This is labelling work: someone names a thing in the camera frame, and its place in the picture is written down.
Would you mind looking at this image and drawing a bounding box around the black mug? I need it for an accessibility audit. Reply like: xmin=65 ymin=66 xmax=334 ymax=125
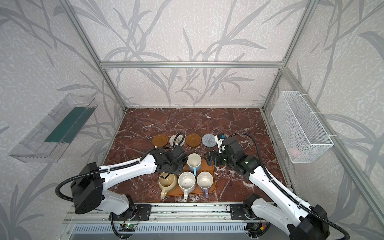
xmin=162 ymin=163 xmax=184 ymax=175

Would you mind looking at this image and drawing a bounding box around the grey blue woven coaster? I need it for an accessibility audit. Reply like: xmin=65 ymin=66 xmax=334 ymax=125
xmin=202 ymin=134 xmax=217 ymax=148

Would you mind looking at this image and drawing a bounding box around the light blue mug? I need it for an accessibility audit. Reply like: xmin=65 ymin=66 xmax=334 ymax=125
xmin=187 ymin=153 xmax=202 ymax=177

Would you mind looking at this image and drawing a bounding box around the brown wooden coaster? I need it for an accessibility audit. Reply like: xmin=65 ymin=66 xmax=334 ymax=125
xmin=186 ymin=133 xmax=202 ymax=148
xmin=152 ymin=134 xmax=169 ymax=148

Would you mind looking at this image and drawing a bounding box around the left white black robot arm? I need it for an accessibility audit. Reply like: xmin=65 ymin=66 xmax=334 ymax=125
xmin=55 ymin=140 xmax=188 ymax=215

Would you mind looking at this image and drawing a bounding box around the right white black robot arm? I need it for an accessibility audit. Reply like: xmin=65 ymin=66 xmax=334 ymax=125
xmin=204 ymin=134 xmax=350 ymax=240

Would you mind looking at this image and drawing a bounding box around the white woven round coaster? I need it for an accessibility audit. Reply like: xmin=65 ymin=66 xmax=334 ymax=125
xmin=169 ymin=135 xmax=185 ymax=146

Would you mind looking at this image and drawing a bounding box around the brown rectangular tray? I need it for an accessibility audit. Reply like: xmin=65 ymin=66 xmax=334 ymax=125
xmin=158 ymin=154 xmax=216 ymax=200

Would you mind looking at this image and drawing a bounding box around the beige mug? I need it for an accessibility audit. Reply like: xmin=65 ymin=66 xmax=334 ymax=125
xmin=158 ymin=173 xmax=178 ymax=200

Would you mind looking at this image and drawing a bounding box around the pink object in basket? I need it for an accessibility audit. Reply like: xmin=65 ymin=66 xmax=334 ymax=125
xmin=288 ymin=147 xmax=303 ymax=159

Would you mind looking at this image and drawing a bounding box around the green circuit board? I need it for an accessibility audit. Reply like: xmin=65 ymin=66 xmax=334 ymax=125
xmin=119 ymin=224 xmax=138 ymax=233

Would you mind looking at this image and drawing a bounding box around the white lilac-handled mug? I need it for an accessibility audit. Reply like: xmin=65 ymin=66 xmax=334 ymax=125
xmin=197 ymin=172 xmax=214 ymax=199

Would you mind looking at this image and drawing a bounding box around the aluminium front rail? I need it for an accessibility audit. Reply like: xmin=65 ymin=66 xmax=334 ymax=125
xmin=62 ymin=202 xmax=316 ymax=225

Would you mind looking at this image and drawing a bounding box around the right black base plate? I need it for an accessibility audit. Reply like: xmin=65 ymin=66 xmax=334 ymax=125
xmin=228 ymin=204 xmax=256 ymax=220

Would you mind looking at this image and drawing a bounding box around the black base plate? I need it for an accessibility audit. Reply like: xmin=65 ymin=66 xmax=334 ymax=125
xmin=109 ymin=204 xmax=152 ymax=221
xmin=228 ymin=204 xmax=256 ymax=220

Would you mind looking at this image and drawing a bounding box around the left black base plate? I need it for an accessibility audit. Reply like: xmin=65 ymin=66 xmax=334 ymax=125
xmin=109 ymin=204 xmax=152 ymax=221

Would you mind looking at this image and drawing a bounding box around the white wire mesh basket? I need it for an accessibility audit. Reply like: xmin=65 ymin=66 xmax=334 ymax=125
xmin=271 ymin=91 xmax=334 ymax=164

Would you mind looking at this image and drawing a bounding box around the right controller with wires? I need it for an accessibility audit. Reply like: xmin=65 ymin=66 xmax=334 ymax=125
xmin=244 ymin=222 xmax=269 ymax=234

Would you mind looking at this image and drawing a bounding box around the aluminium cage frame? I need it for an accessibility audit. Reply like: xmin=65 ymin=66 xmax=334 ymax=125
xmin=59 ymin=1 xmax=384 ymax=224

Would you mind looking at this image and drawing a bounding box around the clear plastic wall bin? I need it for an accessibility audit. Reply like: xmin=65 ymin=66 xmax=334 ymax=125
xmin=9 ymin=94 xmax=98 ymax=163

